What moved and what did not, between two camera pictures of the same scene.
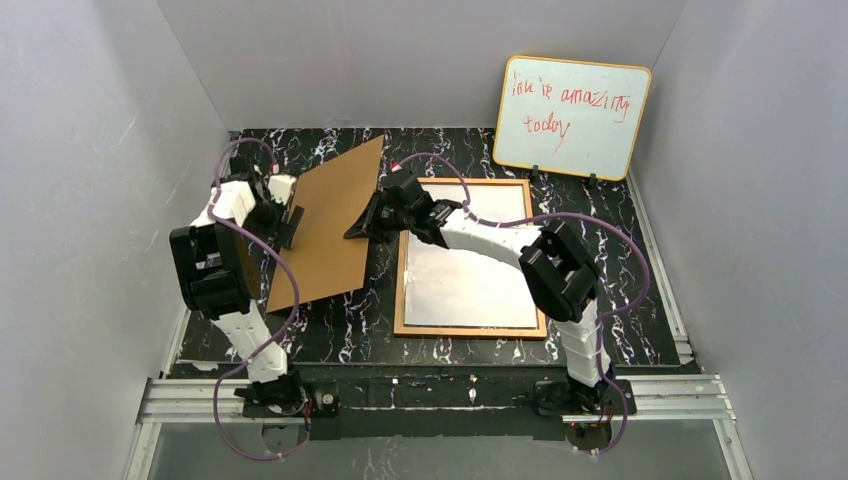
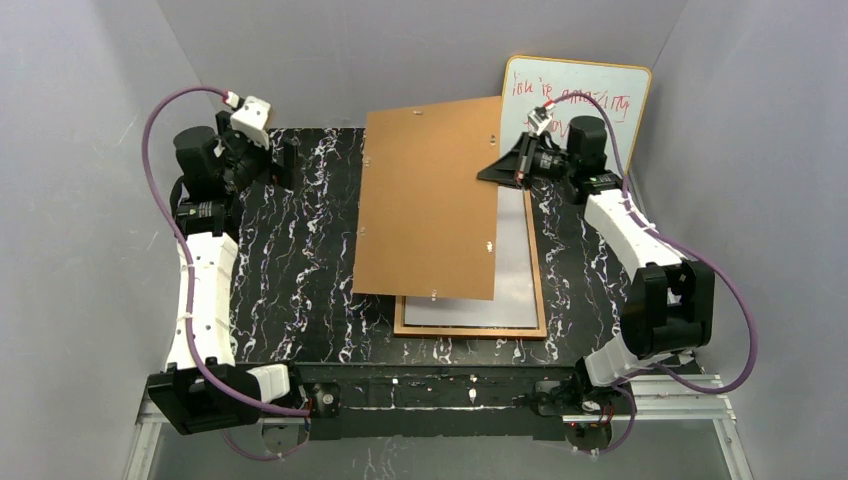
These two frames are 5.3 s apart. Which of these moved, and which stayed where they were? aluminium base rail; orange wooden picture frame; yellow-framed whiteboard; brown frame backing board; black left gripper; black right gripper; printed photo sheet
Moved: black left gripper; brown frame backing board; black right gripper
Stayed: orange wooden picture frame; printed photo sheet; aluminium base rail; yellow-framed whiteboard
